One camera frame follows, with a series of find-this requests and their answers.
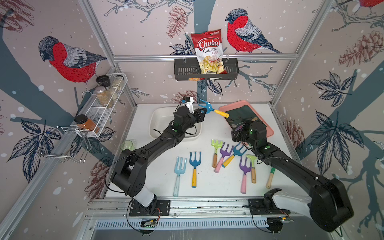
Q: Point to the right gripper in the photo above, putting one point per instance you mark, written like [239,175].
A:
[237,137]

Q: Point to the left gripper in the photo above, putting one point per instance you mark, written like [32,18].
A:
[199,116]

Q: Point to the blue claw rake yellow handle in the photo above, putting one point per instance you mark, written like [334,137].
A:
[209,108]

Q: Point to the light blue rake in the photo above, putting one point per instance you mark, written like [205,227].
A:
[180,169]

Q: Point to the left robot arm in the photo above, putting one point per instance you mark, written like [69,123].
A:
[130,171]

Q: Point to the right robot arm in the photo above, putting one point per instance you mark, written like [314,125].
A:
[326,203]

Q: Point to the white storage box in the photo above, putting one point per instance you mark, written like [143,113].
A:
[161,118]

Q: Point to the pink tray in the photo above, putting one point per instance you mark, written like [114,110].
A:
[243,110]

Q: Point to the dark green cloth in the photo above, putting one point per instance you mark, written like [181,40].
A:
[245,122]

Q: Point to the green plastic cup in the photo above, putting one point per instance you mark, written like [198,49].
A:
[128,145]

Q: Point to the clear spice jar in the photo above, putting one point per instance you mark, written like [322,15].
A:
[117,82]

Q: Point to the Chuba cassava chips bag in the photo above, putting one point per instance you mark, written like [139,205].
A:
[209,52]

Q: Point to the silver lid spice jar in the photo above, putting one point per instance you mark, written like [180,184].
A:
[104,97]

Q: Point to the black lid spice jar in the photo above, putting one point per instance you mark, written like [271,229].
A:
[104,81]

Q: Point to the orange spice jar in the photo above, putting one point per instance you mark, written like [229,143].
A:
[84,122]

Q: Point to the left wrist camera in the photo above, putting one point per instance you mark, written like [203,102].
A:
[188,102]

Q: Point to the teal rake yellow handle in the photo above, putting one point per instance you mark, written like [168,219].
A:
[239,150]

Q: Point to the purple rake pink handle lower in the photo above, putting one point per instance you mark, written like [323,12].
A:
[246,167]

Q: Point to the purple rake pink handle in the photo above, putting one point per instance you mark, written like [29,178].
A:
[225,153]
[246,167]

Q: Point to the green rake wooden handle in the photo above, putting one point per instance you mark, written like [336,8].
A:
[216,144]

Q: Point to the black wall basket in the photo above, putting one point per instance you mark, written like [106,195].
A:
[190,69]

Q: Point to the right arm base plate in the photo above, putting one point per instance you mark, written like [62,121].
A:
[260,206]

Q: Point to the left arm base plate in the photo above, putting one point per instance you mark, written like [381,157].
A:
[156,208]

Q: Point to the white wire spice rack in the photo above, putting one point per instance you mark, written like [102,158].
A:
[101,115]

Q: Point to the wire cup holder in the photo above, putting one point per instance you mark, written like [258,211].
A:
[74,144]

